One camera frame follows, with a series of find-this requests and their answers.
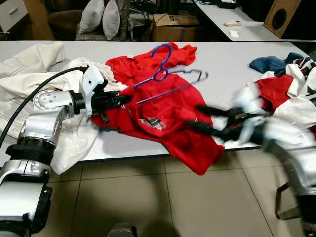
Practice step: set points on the red cloth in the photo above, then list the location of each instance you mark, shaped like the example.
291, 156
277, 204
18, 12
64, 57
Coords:
276, 91

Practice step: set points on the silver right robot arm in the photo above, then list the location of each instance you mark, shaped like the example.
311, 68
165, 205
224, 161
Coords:
291, 158

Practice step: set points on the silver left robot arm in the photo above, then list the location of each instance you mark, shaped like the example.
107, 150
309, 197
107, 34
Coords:
44, 106

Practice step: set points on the white desk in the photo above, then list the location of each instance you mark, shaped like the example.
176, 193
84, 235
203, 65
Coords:
252, 29

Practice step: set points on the white drawer cabinet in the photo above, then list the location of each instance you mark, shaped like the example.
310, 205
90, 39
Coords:
12, 15

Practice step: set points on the brown wooden board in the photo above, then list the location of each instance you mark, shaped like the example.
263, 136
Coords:
37, 19

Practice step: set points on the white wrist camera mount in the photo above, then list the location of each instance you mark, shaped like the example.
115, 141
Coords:
249, 98
91, 81

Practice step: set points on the purple clothes hanger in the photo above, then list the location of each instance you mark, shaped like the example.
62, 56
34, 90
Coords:
160, 75

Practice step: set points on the wooden speaker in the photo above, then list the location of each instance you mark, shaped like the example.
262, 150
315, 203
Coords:
281, 19

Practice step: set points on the black device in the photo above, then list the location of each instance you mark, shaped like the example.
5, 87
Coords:
227, 4

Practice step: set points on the grey robot foot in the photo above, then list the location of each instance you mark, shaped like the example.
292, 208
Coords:
122, 231

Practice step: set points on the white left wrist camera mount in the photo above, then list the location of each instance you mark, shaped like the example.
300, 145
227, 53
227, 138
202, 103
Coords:
91, 81

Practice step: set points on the small white item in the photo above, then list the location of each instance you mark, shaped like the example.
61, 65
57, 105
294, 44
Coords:
234, 33

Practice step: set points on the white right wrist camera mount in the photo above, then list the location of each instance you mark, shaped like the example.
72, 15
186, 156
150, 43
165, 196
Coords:
249, 98

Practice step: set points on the blue cloth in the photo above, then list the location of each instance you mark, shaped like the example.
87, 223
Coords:
269, 64

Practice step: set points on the grey pillow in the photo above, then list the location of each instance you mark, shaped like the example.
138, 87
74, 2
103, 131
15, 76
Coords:
111, 19
93, 17

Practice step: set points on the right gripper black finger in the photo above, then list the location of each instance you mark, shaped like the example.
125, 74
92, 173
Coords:
207, 130
213, 109

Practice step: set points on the white printed shirt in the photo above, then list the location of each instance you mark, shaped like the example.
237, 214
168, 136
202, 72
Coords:
301, 111

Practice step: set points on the brown armchair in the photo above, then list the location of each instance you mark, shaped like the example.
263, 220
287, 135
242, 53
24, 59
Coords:
61, 22

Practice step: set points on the red polo shirt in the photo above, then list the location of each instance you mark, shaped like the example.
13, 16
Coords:
168, 113

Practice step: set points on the open cardboard box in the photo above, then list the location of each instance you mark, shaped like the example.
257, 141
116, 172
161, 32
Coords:
175, 32

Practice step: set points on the white remote control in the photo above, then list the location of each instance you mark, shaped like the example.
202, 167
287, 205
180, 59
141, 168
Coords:
232, 23

